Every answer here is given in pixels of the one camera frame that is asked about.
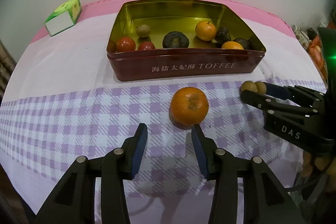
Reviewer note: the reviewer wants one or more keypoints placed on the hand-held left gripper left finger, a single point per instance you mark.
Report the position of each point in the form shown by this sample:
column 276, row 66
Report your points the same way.
column 140, row 146

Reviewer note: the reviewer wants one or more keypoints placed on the small orange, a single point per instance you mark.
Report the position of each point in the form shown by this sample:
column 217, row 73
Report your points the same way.
column 205, row 31
column 232, row 45

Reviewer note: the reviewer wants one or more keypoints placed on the brown longan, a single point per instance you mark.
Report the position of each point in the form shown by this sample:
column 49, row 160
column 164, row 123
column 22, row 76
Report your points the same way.
column 143, row 30
column 247, row 86
column 261, row 87

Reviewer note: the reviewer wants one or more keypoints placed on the green white cardboard box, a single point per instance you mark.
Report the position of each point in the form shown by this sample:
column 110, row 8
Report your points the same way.
column 60, row 23

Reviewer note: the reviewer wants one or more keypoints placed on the large dark wrinkled fruit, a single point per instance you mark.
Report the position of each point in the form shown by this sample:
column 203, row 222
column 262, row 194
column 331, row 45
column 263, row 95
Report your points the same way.
column 175, row 40

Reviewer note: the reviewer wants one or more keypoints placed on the patterned cloth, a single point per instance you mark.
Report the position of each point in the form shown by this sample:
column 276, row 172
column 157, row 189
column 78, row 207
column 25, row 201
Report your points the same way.
column 300, row 33

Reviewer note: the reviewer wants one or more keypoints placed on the red tomato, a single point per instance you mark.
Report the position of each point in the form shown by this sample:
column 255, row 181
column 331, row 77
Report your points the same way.
column 146, row 46
column 126, row 44

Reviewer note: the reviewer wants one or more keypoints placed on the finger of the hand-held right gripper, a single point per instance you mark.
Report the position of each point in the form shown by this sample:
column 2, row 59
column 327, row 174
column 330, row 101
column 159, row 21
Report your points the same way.
column 275, row 90
column 256, row 99

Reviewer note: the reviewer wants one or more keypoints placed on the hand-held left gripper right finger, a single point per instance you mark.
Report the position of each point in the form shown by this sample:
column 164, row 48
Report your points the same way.
column 198, row 151

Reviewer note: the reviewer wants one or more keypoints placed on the pink purple checked tablecloth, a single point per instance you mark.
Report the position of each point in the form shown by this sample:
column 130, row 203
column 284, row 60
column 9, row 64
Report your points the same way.
column 65, row 108

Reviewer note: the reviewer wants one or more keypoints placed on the red metal tin box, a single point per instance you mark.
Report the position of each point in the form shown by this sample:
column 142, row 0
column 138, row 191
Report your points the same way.
column 183, row 66

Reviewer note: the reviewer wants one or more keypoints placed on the large orange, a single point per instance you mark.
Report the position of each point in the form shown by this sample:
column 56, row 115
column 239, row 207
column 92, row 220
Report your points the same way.
column 189, row 107

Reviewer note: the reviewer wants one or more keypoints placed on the orange plastic bag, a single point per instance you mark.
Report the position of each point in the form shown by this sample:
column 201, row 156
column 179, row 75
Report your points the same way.
column 315, row 53
column 319, row 165

